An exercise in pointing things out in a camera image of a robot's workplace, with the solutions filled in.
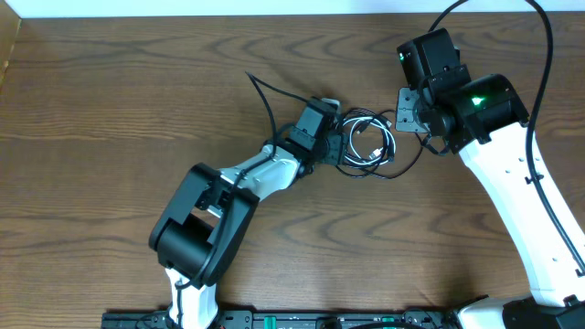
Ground black usb cable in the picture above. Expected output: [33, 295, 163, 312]
[335, 107, 425, 180]

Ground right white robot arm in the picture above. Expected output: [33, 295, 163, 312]
[396, 28, 584, 328]

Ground white usb cable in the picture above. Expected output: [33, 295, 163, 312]
[341, 116, 396, 167]

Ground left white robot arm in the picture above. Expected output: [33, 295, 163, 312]
[148, 98, 346, 328]

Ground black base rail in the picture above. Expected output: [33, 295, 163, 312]
[101, 309, 459, 329]

